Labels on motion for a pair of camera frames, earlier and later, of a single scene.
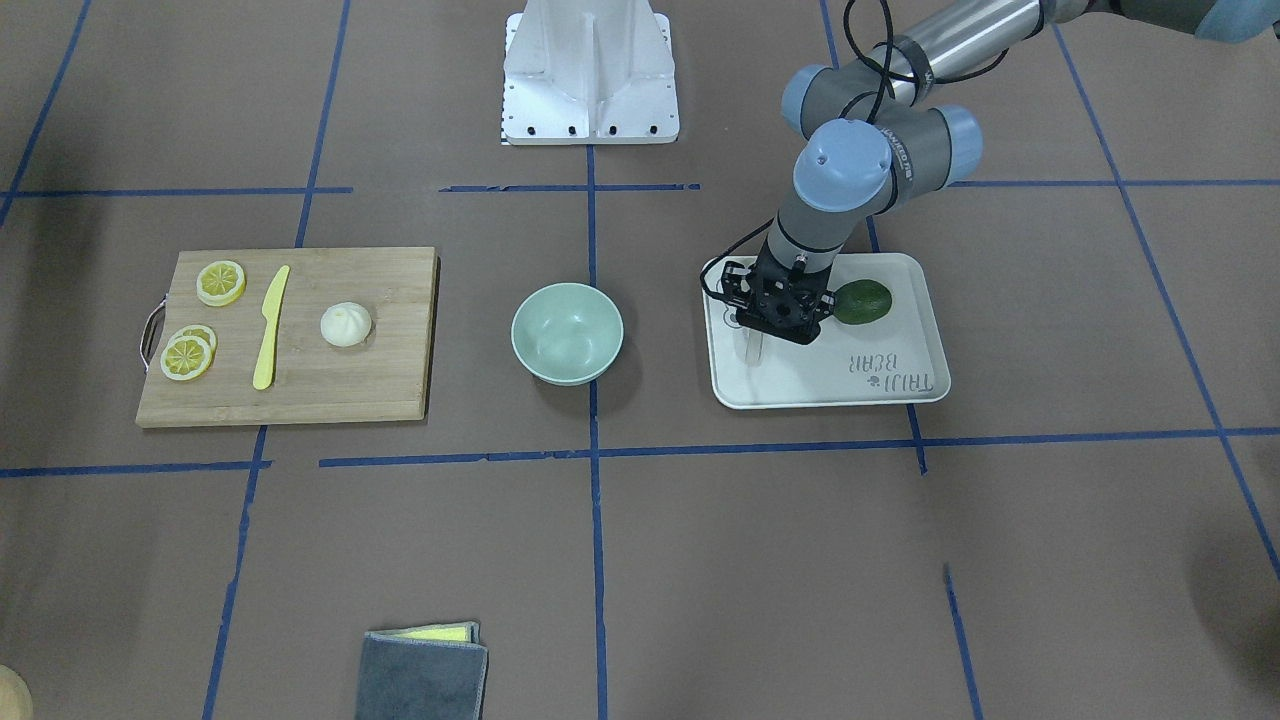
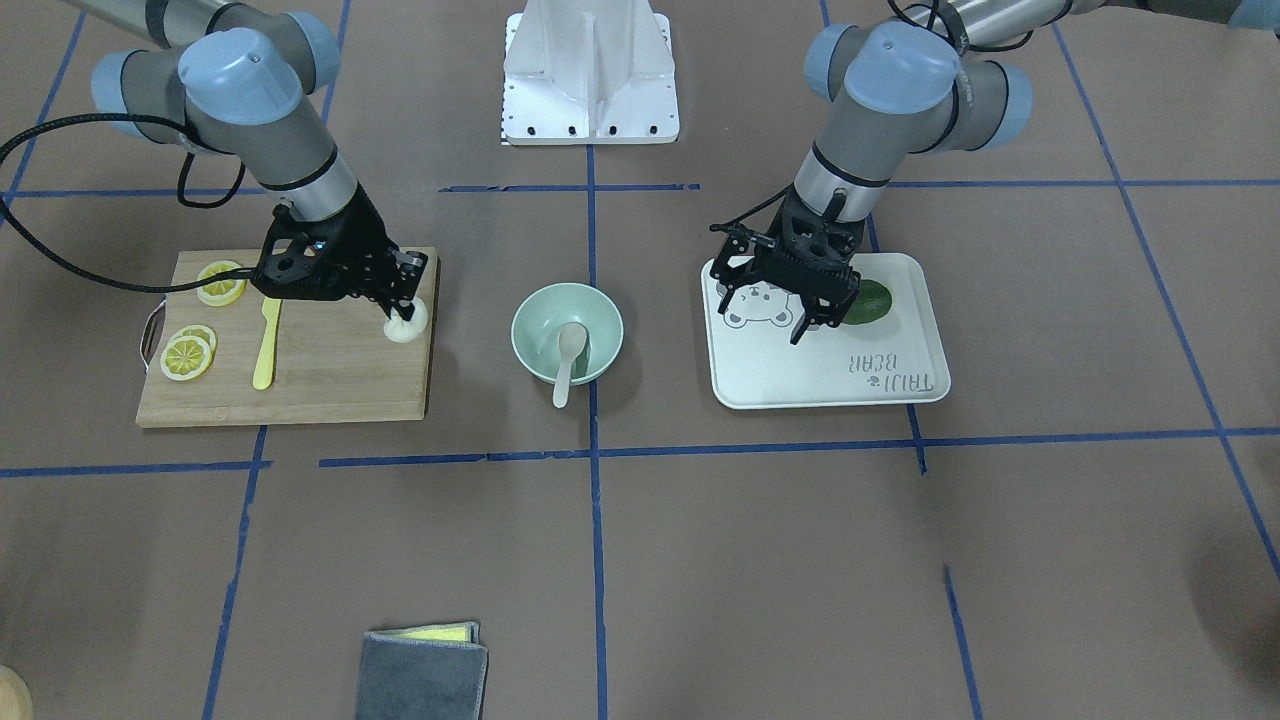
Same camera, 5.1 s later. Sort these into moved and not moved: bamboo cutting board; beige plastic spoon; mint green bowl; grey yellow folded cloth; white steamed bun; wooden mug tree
Moved: beige plastic spoon; white steamed bun
Not moved: bamboo cutting board; wooden mug tree; grey yellow folded cloth; mint green bowl
